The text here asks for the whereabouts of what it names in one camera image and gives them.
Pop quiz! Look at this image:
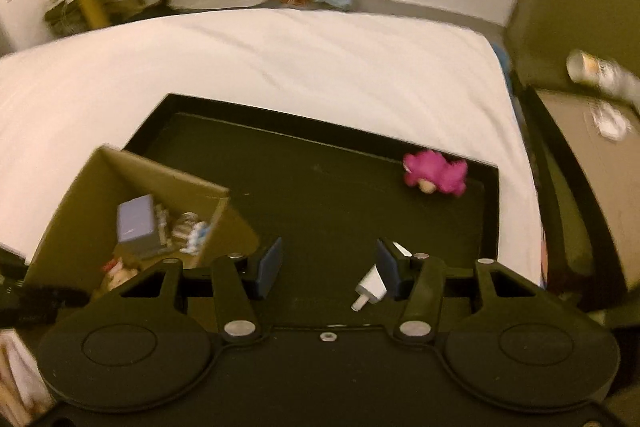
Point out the white packet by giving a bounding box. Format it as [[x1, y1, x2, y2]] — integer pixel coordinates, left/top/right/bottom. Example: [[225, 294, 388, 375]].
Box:
[[591, 101, 628, 140]]

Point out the white bottle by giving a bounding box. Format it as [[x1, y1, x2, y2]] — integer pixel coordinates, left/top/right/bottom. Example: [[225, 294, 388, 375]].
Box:
[[566, 49, 640, 102]]

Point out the white tube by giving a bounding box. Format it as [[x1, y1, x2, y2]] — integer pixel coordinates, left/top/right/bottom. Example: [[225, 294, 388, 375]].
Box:
[[351, 241, 415, 313]]

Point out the red snack packet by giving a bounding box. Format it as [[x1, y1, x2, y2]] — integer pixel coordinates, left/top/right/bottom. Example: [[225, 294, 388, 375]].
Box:
[[100, 257, 138, 295]]

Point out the purple cube box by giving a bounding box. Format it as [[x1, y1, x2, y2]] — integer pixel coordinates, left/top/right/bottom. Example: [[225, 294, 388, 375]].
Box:
[[116, 194, 167, 259]]

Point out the pink plush toy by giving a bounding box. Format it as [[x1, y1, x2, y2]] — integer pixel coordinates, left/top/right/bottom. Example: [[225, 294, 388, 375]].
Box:
[[402, 149, 469, 197]]

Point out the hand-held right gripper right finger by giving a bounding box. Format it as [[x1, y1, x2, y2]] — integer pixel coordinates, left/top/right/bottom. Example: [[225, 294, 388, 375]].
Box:
[[376, 238, 542, 342]]

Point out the white bed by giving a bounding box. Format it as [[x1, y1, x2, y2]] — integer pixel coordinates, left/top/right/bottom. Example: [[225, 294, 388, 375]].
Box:
[[0, 8, 548, 293]]

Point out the small glass jar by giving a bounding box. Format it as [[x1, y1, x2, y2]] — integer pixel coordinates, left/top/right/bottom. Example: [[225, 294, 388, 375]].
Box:
[[171, 211, 212, 255]]

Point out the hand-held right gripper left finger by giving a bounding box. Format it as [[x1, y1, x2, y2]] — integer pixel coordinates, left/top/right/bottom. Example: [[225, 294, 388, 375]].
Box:
[[120, 236, 284, 344]]

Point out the black tray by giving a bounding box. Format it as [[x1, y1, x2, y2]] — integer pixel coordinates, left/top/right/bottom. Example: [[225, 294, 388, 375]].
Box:
[[122, 93, 502, 329]]

